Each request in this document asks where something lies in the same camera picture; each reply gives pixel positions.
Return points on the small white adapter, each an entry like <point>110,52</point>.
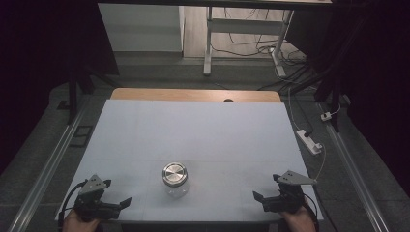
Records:
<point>326,116</point>

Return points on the dark curtain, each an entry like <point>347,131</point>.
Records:
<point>42,64</point>
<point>377,80</point>

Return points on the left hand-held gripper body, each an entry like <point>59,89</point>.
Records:
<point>93,201</point>

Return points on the black floor plate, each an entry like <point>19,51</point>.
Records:
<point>82,136</point>

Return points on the round silver metal lid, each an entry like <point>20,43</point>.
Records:
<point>174,174</point>

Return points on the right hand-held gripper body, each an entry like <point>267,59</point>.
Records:
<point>286,196</point>

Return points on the aluminium floor rail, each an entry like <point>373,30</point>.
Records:
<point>354,174</point>
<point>48,170</point>

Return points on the black metal stand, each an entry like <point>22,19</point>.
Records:
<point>332,93</point>
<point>73,93</point>

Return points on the person's left hand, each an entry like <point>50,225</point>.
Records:
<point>75,224</point>

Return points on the wooden table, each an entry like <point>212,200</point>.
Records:
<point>180,95</point>

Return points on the white power strip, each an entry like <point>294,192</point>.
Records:
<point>308,141</point>

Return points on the white desk frame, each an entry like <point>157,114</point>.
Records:
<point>245,26</point>

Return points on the person's right hand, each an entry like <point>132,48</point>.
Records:
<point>298,220</point>

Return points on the clear glass jar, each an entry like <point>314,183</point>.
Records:
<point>176,190</point>

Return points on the white table mat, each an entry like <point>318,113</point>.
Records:
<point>199,135</point>

